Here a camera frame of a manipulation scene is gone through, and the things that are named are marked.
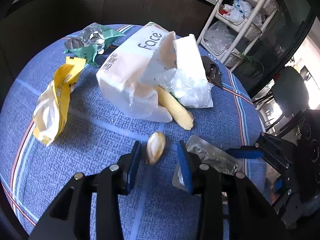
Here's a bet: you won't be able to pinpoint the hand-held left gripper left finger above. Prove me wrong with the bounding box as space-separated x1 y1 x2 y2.
29 141 141 240

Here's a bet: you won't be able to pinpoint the yellow corn cob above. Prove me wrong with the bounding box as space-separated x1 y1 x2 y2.
156 85 194 131

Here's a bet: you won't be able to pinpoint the dark glass door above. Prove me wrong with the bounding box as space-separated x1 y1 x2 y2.
225 0 318 98

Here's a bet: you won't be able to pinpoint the green silver snack wrapper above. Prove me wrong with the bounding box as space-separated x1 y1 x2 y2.
80 22 126 54

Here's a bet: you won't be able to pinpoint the white tissue pack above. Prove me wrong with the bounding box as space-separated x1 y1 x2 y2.
96 22 208 123

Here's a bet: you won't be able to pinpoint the white plastic bag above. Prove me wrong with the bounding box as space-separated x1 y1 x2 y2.
223 0 263 23

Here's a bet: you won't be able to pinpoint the dark kitchen cabinet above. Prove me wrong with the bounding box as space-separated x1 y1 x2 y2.
0 0 218 80

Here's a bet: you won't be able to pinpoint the yellow snack wrapper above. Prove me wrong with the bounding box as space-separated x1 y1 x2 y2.
32 56 87 147

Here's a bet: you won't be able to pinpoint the plain green wrapper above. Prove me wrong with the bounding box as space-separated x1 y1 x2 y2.
66 45 101 68

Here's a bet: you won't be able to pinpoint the dark chair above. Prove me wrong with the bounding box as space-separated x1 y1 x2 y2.
252 66 316 135

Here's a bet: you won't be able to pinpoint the clear crumpled plastic bag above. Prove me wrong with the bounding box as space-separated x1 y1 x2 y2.
203 21 238 56

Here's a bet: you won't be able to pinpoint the tan oval shell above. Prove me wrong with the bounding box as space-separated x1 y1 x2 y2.
145 132 166 166

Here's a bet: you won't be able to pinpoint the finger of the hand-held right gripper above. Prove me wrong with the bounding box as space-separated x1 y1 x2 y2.
226 132 298 171
270 174 313 230

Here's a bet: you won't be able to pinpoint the dark brown wrapper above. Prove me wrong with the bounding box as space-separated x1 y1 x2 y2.
201 55 224 89

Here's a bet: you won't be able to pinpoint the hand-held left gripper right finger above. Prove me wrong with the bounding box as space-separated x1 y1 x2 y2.
177 141 288 240

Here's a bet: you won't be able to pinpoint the dark grey wrapper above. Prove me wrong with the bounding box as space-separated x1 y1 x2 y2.
64 38 81 51

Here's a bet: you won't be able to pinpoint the white shelf rack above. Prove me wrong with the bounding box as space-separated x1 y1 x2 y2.
196 0 279 68

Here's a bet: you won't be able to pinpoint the green plant leaves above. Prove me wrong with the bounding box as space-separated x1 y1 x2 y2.
237 52 264 68

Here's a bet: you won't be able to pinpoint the silver foil pouch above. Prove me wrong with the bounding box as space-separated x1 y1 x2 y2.
172 135 242 189

